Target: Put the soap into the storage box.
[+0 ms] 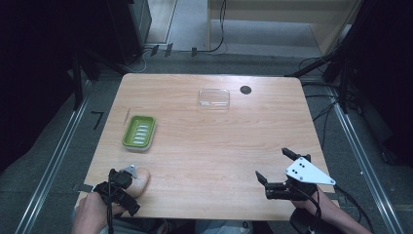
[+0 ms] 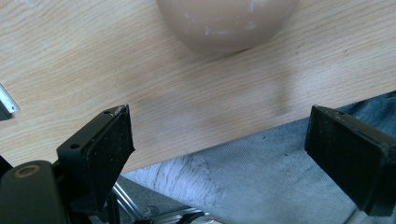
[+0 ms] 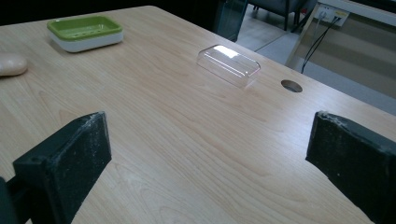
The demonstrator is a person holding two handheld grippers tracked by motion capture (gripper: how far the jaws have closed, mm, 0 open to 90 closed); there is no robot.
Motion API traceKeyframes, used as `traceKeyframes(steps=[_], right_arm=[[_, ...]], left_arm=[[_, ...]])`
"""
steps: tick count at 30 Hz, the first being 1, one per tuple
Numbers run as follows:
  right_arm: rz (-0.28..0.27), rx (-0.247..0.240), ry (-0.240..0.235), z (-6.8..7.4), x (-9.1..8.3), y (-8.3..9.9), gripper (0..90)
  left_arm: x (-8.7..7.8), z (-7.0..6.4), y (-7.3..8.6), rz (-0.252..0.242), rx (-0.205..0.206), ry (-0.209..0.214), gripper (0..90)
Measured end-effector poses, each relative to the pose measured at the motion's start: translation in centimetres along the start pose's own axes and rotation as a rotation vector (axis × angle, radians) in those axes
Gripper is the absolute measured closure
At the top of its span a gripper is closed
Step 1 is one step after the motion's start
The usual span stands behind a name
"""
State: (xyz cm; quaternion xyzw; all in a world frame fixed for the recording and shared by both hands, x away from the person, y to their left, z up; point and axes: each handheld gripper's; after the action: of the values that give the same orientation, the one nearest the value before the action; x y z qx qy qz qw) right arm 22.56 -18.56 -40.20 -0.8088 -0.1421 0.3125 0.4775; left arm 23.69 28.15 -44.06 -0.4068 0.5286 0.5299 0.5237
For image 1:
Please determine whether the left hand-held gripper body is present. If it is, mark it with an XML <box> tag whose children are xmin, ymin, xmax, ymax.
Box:
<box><xmin>93</xmin><ymin>164</ymin><xmax>141</xmax><ymax>217</ymax></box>

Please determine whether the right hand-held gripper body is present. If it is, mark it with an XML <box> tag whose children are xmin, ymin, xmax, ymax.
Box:
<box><xmin>264</xmin><ymin>152</ymin><xmax>336</xmax><ymax>201</ymax></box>

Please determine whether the beige soap bar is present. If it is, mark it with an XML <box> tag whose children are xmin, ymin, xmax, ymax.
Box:
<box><xmin>124</xmin><ymin>168</ymin><xmax>151</xmax><ymax>200</ymax></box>

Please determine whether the person's right hand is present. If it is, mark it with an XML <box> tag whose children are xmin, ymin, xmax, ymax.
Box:
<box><xmin>290</xmin><ymin>186</ymin><xmax>329</xmax><ymax>217</ymax></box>

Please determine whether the person's left hand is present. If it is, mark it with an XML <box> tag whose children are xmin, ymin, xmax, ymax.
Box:
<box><xmin>71</xmin><ymin>190</ymin><xmax>127</xmax><ymax>234</ymax></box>

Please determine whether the green soap dish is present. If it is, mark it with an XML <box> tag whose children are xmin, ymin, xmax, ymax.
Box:
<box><xmin>121</xmin><ymin>115</ymin><xmax>158</xmax><ymax>152</ymax></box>

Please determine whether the clear plastic container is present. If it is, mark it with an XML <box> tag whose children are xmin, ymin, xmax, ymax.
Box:
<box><xmin>197</xmin><ymin>88</ymin><xmax>232</xmax><ymax>111</ymax></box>

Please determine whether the black metal stand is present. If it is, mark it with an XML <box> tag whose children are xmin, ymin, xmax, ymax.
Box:
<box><xmin>284</xmin><ymin>0</ymin><xmax>384</xmax><ymax>115</ymax></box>

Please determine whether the light wooden cabinet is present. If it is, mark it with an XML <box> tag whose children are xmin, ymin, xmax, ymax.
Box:
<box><xmin>206</xmin><ymin>0</ymin><xmax>363</xmax><ymax>57</ymax></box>

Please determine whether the dark cabinet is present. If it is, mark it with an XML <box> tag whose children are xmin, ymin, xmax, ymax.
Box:
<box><xmin>105</xmin><ymin>0</ymin><xmax>153</xmax><ymax>66</ymax></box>

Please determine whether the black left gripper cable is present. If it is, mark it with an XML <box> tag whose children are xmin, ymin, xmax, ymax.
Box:
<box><xmin>106</xmin><ymin>169</ymin><xmax>117</xmax><ymax>234</ymax></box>

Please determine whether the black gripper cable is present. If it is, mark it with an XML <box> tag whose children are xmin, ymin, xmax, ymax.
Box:
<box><xmin>291</xmin><ymin>183</ymin><xmax>323</xmax><ymax>234</ymax></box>
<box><xmin>106</xmin><ymin>169</ymin><xmax>117</xmax><ymax>234</ymax></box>

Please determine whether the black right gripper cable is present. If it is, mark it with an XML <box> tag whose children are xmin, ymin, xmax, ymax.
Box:
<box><xmin>291</xmin><ymin>183</ymin><xmax>323</xmax><ymax>234</ymax></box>

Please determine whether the black cable on floor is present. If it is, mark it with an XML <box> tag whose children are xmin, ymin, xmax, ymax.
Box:
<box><xmin>334</xmin><ymin>184</ymin><xmax>375</xmax><ymax>234</ymax></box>

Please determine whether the metal floor rail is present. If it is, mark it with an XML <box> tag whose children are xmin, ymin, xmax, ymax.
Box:
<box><xmin>14</xmin><ymin>79</ymin><xmax>94</xmax><ymax>234</ymax></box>
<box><xmin>329</xmin><ymin>94</ymin><xmax>407</xmax><ymax>234</ymax></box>

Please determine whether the white cable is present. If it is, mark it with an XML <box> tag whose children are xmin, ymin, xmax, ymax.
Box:
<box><xmin>125</xmin><ymin>48</ymin><xmax>154</xmax><ymax>74</ymax></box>

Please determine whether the black hanging cable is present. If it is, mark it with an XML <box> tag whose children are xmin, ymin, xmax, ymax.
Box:
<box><xmin>194</xmin><ymin>0</ymin><xmax>228</xmax><ymax>55</ymax></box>

